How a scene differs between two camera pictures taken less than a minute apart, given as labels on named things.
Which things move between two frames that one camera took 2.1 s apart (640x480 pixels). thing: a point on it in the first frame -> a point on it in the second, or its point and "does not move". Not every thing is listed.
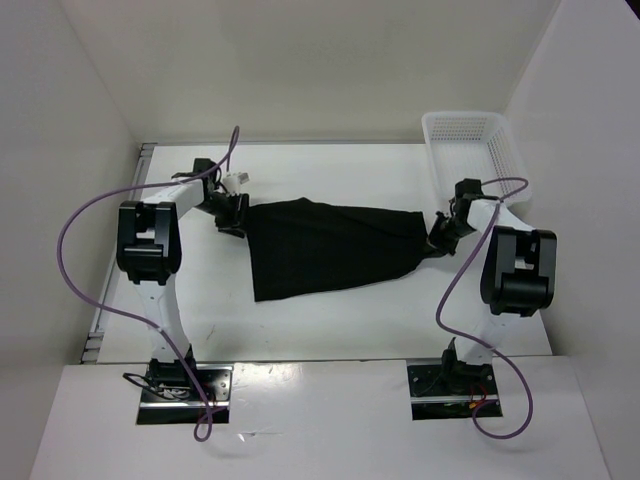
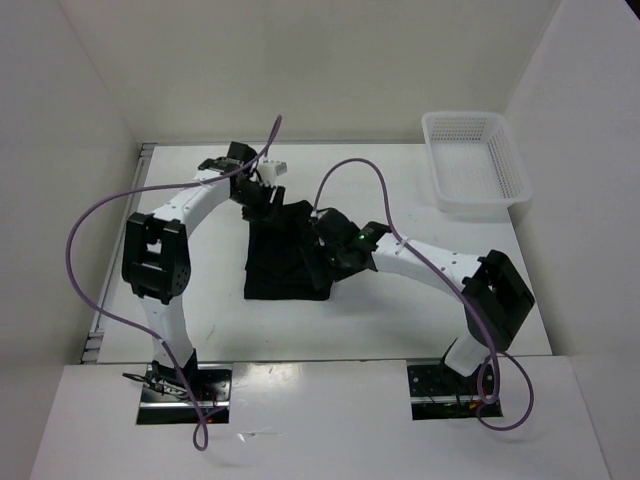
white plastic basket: (480, 147) does not move
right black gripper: (434, 239) -> (336, 274)
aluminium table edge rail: (139, 178) does not move
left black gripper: (235, 224) -> (265, 211)
